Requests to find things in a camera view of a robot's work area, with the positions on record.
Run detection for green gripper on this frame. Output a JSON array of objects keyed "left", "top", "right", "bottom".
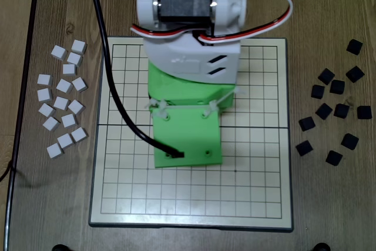
[{"left": 147, "top": 59, "right": 236, "bottom": 114}]

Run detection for white cube stone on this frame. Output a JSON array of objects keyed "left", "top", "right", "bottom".
[
  {"left": 61, "top": 113, "right": 78, "bottom": 129},
  {"left": 71, "top": 76, "right": 89, "bottom": 93},
  {"left": 36, "top": 73, "right": 54, "bottom": 86},
  {"left": 42, "top": 116, "right": 61, "bottom": 133},
  {"left": 38, "top": 102, "right": 56, "bottom": 119},
  {"left": 52, "top": 95, "right": 70, "bottom": 111},
  {"left": 36, "top": 87, "right": 53, "bottom": 102},
  {"left": 46, "top": 142, "right": 65, "bottom": 160},
  {"left": 55, "top": 78, "right": 74, "bottom": 95},
  {"left": 50, "top": 45, "right": 68, "bottom": 61},
  {"left": 70, "top": 126, "right": 89, "bottom": 143},
  {"left": 67, "top": 99, "right": 86, "bottom": 116},
  {"left": 56, "top": 133, "right": 75, "bottom": 150},
  {"left": 70, "top": 39, "right": 88, "bottom": 55},
  {"left": 62, "top": 63, "right": 78, "bottom": 76},
  {"left": 66, "top": 52, "right": 84, "bottom": 67}
]

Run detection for white folding go board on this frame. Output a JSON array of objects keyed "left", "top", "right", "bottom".
[{"left": 88, "top": 35, "right": 294, "bottom": 233}]

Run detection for black square stone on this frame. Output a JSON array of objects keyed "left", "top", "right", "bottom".
[
  {"left": 317, "top": 68, "right": 336, "bottom": 85},
  {"left": 345, "top": 38, "right": 364, "bottom": 56},
  {"left": 340, "top": 132, "right": 360, "bottom": 151},
  {"left": 298, "top": 116, "right": 317, "bottom": 132},
  {"left": 357, "top": 105, "right": 373, "bottom": 121},
  {"left": 329, "top": 79, "right": 346, "bottom": 95},
  {"left": 325, "top": 150, "right": 344, "bottom": 167},
  {"left": 315, "top": 102, "right": 334, "bottom": 121},
  {"left": 295, "top": 140, "right": 314, "bottom": 157},
  {"left": 310, "top": 84, "right": 326, "bottom": 99},
  {"left": 333, "top": 103, "right": 351, "bottom": 119},
  {"left": 345, "top": 65, "right": 366, "bottom": 83}
]

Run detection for white zip tie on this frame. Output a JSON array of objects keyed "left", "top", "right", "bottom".
[
  {"left": 202, "top": 87, "right": 247, "bottom": 118},
  {"left": 145, "top": 99, "right": 172, "bottom": 120}
]

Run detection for red white servo wire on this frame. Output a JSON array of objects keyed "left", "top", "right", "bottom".
[
  {"left": 198, "top": 0, "right": 294, "bottom": 48},
  {"left": 130, "top": 24, "right": 203, "bottom": 41}
]

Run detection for thick black camera cable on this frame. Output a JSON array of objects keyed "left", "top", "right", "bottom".
[{"left": 85, "top": 0, "right": 185, "bottom": 159}]

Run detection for thin dark cable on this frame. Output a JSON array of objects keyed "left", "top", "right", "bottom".
[{"left": 0, "top": 159, "right": 14, "bottom": 182}]

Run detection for dark metal table edge rail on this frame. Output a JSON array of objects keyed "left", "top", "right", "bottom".
[{"left": 3, "top": 0, "right": 42, "bottom": 251}]

